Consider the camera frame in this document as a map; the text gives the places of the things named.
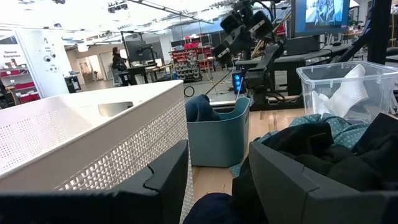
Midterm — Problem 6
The wooden desk with black legs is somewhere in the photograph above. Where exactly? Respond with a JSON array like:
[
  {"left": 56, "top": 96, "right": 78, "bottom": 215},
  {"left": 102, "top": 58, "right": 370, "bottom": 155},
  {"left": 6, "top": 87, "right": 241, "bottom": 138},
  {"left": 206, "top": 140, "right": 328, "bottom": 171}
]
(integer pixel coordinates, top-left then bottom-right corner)
[{"left": 118, "top": 63, "right": 174, "bottom": 86}]

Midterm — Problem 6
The person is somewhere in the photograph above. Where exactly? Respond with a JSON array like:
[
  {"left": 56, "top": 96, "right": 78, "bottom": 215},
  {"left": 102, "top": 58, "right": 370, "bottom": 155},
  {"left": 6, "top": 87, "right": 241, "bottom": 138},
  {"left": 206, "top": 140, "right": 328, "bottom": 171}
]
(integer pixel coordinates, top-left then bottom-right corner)
[{"left": 111, "top": 46, "right": 128, "bottom": 73}]

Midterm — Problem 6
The shelf of red parts bins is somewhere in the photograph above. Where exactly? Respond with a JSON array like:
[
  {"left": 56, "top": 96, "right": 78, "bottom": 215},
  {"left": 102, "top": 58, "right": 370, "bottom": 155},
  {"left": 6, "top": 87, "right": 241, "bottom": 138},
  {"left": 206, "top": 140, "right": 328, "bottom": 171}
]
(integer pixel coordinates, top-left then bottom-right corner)
[{"left": 169, "top": 42, "right": 216, "bottom": 83}]

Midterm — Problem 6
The computer tower with blue lights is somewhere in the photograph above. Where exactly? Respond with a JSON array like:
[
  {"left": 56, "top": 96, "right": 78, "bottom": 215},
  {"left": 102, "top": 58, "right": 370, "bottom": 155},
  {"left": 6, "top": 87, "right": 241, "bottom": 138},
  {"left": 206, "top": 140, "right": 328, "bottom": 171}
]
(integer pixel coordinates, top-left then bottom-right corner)
[{"left": 232, "top": 70, "right": 247, "bottom": 95}]

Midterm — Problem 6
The black waste bin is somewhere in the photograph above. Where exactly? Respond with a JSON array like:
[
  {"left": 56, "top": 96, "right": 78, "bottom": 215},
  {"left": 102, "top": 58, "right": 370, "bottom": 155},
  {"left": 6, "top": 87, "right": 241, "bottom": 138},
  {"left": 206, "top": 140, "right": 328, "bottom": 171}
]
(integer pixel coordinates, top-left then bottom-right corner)
[{"left": 64, "top": 75, "right": 83, "bottom": 94}]

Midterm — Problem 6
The blue-grey plastic bin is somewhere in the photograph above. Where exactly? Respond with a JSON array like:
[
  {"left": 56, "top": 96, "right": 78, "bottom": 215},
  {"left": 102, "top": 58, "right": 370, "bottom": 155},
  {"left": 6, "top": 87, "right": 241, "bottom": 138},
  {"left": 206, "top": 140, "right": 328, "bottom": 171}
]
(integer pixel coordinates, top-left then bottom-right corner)
[{"left": 186, "top": 96, "right": 251, "bottom": 168}]

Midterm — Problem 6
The dark monitor on arm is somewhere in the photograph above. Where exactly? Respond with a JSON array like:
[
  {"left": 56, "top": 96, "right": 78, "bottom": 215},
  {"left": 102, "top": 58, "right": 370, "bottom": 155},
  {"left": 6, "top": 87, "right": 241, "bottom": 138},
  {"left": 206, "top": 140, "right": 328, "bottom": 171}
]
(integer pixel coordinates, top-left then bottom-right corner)
[{"left": 125, "top": 40, "right": 154, "bottom": 63}]

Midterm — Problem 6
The black frame post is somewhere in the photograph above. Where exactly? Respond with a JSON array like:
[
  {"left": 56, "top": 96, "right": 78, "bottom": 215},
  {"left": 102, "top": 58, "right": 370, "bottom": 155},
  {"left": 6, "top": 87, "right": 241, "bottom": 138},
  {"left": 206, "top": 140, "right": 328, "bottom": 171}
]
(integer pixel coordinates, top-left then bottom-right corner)
[{"left": 366, "top": 0, "right": 393, "bottom": 65}]

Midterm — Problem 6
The white ribbed cloth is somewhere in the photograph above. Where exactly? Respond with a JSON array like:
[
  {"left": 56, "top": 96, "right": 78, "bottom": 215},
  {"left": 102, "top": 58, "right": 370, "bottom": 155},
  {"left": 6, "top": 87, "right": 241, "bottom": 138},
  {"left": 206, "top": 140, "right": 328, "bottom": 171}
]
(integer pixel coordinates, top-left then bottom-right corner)
[{"left": 310, "top": 63, "right": 370, "bottom": 119}]

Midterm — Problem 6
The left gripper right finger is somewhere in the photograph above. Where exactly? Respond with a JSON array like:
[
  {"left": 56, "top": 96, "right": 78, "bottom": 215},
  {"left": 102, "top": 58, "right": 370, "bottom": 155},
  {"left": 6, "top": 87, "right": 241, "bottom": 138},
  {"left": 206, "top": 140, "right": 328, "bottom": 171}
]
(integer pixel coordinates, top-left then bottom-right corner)
[{"left": 248, "top": 141, "right": 398, "bottom": 224}]

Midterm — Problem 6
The computer monitor with stand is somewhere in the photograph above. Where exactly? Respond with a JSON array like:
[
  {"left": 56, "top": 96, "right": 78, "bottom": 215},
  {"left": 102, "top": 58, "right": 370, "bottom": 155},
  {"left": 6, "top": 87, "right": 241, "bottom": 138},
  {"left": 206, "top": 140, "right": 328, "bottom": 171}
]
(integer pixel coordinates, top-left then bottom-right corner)
[{"left": 285, "top": 0, "right": 351, "bottom": 55}]

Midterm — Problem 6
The clear plastic box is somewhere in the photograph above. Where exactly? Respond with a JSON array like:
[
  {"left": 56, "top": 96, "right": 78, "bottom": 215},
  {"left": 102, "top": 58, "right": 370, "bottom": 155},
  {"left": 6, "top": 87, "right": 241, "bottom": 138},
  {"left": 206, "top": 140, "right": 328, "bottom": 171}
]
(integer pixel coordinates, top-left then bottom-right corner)
[{"left": 295, "top": 60, "right": 398, "bottom": 125}]

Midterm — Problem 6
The shelf with red boxes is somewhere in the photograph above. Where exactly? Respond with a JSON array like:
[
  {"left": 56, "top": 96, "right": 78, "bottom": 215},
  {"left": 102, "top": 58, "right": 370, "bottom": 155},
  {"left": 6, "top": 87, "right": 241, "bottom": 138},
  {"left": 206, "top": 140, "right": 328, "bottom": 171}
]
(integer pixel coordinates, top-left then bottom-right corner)
[{"left": 0, "top": 66, "right": 41, "bottom": 107}]

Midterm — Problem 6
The teal flower-print cloth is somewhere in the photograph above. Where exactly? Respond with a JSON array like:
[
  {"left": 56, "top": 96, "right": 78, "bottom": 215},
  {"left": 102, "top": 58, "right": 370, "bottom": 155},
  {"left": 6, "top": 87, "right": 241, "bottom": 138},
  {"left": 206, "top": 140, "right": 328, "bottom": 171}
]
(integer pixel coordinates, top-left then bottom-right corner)
[{"left": 229, "top": 113, "right": 371, "bottom": 178}]

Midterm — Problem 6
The white equipment cabinet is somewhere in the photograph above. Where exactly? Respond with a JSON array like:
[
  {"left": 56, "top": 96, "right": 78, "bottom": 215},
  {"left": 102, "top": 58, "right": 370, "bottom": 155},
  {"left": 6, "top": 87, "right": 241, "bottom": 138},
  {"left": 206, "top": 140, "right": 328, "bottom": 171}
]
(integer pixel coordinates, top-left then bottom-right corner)
[{"left": 15, "top": 27, "right": 73, "bottom": 98}]

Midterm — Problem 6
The dark blue fleece cloth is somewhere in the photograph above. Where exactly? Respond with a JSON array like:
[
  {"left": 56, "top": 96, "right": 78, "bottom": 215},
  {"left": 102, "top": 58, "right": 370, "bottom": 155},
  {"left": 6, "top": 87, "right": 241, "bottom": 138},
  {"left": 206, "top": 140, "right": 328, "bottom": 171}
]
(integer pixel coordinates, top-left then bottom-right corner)
[{"left": 185, "top": 94, "right": 221, "bottom": 123}]

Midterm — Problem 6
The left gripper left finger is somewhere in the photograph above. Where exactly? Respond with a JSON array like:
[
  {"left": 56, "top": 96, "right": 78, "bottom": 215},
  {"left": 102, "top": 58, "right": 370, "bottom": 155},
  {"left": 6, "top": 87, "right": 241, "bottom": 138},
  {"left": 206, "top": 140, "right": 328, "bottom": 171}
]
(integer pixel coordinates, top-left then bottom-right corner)
[{"left": 0, "top": 139, "right": 190, "bottom": 224}]

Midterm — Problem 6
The white perforated basket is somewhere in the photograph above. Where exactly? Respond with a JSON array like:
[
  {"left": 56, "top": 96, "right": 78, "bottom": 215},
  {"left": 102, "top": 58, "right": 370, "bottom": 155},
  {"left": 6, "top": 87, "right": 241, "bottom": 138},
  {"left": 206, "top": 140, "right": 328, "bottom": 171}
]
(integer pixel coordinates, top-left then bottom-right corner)
[{"left": 0, "top": 80, "right": 195, "bottom": 223}]

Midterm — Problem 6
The navy blue cloth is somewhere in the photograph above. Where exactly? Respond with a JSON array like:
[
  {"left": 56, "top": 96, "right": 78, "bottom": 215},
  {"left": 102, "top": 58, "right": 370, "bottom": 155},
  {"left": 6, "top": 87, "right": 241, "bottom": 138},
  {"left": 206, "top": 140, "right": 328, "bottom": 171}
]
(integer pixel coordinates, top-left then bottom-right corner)
[{"left": 182, "top": 192, "right": 240, "bottom": 224}]

